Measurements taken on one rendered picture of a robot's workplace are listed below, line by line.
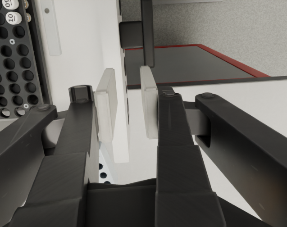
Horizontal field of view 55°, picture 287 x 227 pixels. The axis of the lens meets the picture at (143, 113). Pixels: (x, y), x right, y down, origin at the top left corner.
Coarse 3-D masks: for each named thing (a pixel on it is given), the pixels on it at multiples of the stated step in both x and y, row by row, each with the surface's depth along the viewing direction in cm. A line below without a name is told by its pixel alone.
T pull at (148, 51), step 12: (144, 0) 27; (144, 12) 28; (120, 24) 28; (132, 24) 28; (144, 24) 28; (120, 36) 29; (132, 36) 29; (144, 36) 29; (132, 48) 29; (144, 48) 29; (144, 60) 30
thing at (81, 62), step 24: (72, 0) 34; (96, 0) 34; (72, 24) 35; (96, 24) 35; (72, 48) 36; (96, 48) 36; (48, 72) 37; (72, 72) 37; (96, 72) 37; (0, 120) 39
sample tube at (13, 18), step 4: (12, 12) 27; (16, 12) 28; (8, 16) 27; (12, 16) 27; (16, 16) 28; (20, 16) 28; (28, 16) 31; (8, 20) 28; (12, 20) 28; (16, 20) 28; (20, 20) 28; (28, 20) 31
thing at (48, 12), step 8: (40, 0) 33; (48, 0) 33; (48, 8) 33; (48, 16) 34; (48, 24) 34; (56, 24) 35; (48, 32) 34; (56, 32) 34; (48, 40) 35; (56, 40) 35; (48, 48) 35; (56, 48) 35
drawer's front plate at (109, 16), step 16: (112, 0) 26; (112, 16) 26; (112, 32) 27; (112, 48) 27; (112, 64) 28; (128, 112) 39; (128, 128) 36; (112, 144) 31; (128, 144) 33; (128, 160) 32
